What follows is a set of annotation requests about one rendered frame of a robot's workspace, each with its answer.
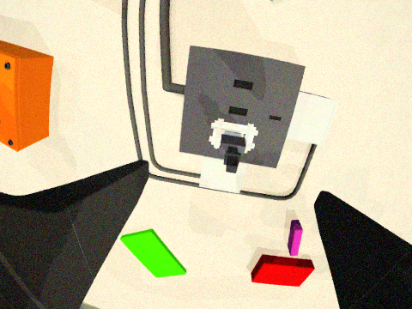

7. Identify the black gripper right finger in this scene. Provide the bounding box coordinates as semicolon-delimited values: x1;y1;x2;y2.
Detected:
313;191;412;309

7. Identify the magenta rectangular block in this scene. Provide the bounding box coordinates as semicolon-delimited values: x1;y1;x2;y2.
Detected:
288;219;303;257

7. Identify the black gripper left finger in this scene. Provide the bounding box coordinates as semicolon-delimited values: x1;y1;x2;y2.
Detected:
0;159;150;309

